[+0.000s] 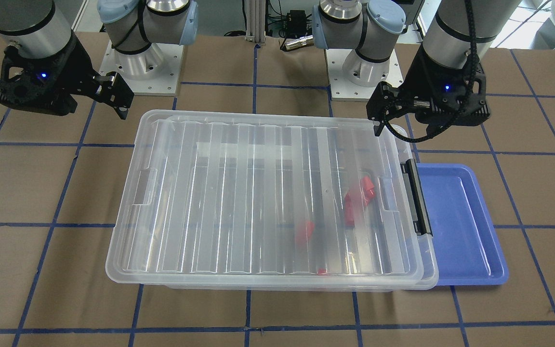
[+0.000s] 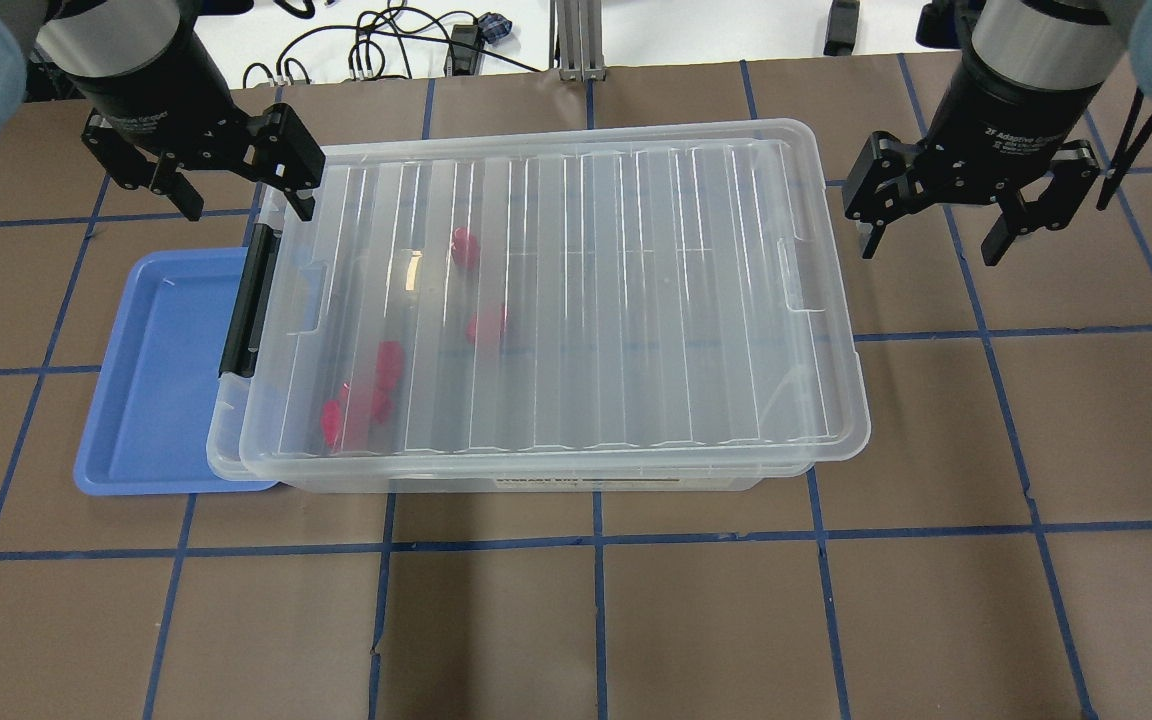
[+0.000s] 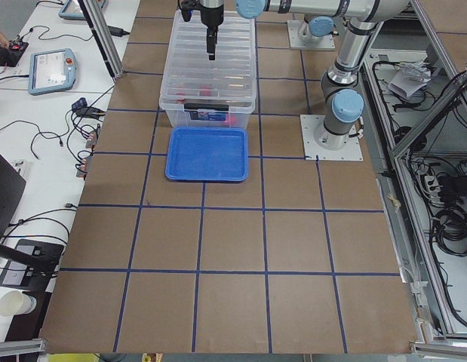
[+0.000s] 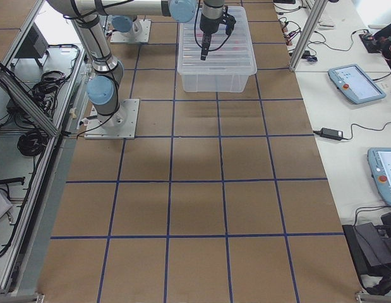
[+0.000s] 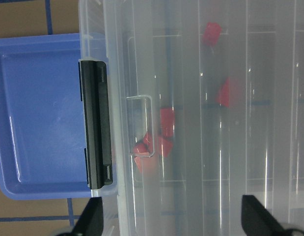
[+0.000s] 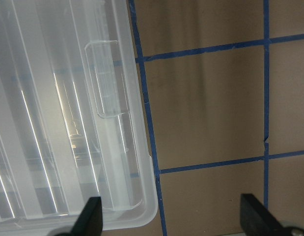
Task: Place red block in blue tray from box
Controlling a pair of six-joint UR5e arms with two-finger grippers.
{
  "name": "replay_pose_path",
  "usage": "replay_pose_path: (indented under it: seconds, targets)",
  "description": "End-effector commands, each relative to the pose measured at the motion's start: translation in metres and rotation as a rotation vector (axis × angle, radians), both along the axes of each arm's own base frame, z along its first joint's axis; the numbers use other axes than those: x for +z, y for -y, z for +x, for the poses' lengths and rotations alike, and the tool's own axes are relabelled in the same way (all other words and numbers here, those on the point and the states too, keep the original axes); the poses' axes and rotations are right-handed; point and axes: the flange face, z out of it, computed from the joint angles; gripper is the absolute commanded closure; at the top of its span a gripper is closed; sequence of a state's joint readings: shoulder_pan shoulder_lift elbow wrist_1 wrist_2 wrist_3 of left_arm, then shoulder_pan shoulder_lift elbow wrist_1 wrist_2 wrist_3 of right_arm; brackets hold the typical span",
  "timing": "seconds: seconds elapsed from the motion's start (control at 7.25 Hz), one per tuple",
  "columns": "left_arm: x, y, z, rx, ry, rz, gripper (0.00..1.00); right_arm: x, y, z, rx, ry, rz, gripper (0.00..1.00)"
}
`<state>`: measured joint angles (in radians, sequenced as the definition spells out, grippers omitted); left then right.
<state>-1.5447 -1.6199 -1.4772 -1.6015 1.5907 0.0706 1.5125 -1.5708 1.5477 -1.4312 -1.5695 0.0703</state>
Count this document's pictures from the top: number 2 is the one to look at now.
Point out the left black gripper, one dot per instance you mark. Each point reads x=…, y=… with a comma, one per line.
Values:
x=148, y=97

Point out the red block upright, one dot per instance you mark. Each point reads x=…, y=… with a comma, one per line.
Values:
x=390, y=362

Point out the red block top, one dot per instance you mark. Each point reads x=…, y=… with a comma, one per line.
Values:
x=465, y=249

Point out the red block front left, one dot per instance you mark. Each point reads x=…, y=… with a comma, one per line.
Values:
x=332, y=420

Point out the clear plastic box lid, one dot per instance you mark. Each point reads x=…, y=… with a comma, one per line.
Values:
x=556, y=300

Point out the red block middle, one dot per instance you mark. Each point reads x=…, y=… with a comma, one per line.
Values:
x=488, y=330

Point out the blue plastic tray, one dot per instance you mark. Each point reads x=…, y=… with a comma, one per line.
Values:
x=149, y=420

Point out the black box latch handle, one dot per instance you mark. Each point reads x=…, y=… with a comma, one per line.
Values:
x=240, y=352

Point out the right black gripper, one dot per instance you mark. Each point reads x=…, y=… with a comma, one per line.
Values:
x=1008, y=108

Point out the black power adapter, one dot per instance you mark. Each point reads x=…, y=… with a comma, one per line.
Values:
x=842, y=26

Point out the aluminium frame post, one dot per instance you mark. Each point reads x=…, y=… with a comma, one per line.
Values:
x=576, y=35

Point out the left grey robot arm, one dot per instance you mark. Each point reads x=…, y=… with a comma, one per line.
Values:
x=29, y=26

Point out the clear plastic storage box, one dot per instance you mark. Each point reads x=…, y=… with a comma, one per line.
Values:
x=496, y=470

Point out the red block lying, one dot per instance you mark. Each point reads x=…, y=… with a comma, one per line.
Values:
x=371, y=404

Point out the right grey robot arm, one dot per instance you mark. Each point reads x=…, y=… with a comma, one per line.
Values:
x=1059, y=45

